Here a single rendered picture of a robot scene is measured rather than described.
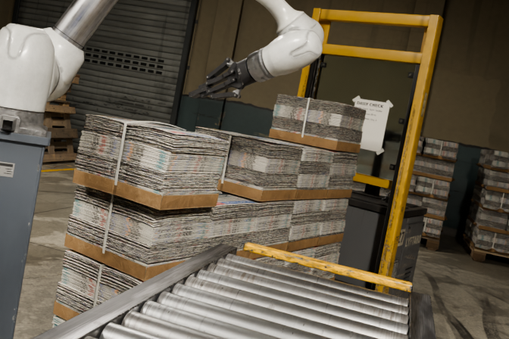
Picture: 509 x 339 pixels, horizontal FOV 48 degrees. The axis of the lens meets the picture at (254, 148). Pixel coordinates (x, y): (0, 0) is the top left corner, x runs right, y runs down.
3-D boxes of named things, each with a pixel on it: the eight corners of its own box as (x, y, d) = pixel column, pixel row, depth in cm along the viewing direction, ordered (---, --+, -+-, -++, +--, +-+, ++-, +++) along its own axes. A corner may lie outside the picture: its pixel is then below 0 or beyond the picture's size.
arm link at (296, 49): (272, 84, 160) (287, 70, 171) (320, 64, 152) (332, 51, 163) (255, 49, 158) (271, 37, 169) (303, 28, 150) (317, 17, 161)
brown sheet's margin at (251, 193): (183, 180, 237) (185, 170, 236) (223, 180, 261) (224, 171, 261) (260, 201, 217) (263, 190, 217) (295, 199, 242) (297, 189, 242)
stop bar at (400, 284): (245, 248, 152) (247, 241, 152) (411, 290, 141) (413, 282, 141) (242, 250, 149) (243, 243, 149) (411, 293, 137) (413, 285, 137)
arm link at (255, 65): (265, 74, 159) (248, 81, 162) (281, 79, 166) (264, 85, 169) (258, 44, 160) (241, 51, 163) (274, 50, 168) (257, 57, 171)
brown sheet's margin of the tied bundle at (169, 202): (120, 197, 171) (123, 182, 171) (179, 194, 196) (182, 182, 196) (160, 210, 163) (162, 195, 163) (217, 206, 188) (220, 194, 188)
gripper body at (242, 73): (243, 53, 164) (218, 64, 169) (250, 80, 162) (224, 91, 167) (257, 57, 170) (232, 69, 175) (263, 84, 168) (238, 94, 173)
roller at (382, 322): (187, 281, 121) (189, 295, 124) (413, 343, 109) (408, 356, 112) (196, 263, 125) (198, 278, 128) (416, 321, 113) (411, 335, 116)
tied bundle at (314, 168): (224, 181, 263) (233, 132, 262) (259, 182, 287) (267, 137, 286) (295, 201, 242) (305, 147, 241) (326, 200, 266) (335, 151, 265)
